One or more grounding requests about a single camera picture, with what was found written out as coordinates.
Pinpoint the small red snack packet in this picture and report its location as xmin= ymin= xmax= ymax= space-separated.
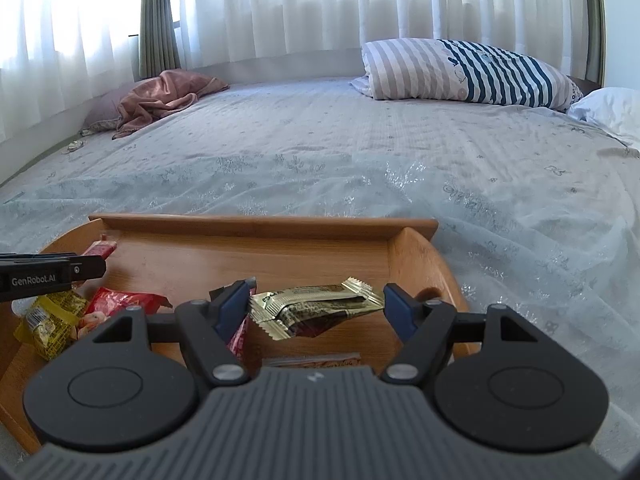
xmin=82 ymin=234 xmax=119 ymax=261

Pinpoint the white pillow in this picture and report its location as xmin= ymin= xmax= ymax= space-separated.
xmin=567 ymin=87 xmax=640 ymax=149

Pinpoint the blue striped pillow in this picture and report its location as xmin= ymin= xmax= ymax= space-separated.
xmin=349 ymin=37 xmax=585 ymax=114

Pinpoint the mauve pillow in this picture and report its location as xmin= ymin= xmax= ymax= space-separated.
xmin=80 ymin=91 xmax=137 ymax=136

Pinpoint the white sheer curtain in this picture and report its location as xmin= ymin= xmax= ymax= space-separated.
xmin=170 ymin=0 xmax=592 ymax=82
xmin=0 ymin=0 xmax=147 ymax=144

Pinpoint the long red snack packet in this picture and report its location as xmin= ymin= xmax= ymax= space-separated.
xmin=207 ymin=277 xmax=259 ymax=362

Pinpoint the large red peanut packet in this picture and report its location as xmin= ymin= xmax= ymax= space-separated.
xmin=75 ymin=287 xmax=174 ymax=341

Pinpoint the gold snack packet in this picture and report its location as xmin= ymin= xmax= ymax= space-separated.
xmin=248 ymin=276 xmax=386 ymax=342

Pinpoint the brown almond snack packet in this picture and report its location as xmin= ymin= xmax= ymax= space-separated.
xmin=260 ymin=352 xmax=362 ymax=369

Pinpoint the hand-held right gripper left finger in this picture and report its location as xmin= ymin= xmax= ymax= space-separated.
xmin=85 ymin=279 xmax=251 ymax=388

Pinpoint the wooden tray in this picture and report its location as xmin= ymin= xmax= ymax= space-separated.
xmin=0 ymin=214 xmax=471 ymax=456

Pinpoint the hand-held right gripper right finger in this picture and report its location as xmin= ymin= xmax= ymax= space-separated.
xmin=380 ymin=283 xmax=556 ymax=386

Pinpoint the pink cloth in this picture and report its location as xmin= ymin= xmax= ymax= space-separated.
xmin=111 ymin=69 xmax=231 ymax=140

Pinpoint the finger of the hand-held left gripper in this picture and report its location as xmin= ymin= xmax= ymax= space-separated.
xmin=67 ymin=254 xmax=107 ymax=281

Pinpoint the grey-green curtain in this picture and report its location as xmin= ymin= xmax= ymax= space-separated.
xmin=582 ymin=0 xmax=607 ymax=87
xmin=137 ymin=0 xmax=182 ymax=81

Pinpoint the yellow snack packet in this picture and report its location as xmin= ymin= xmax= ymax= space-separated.
xmin=14 ymin=292 xmax=90 ymax=362

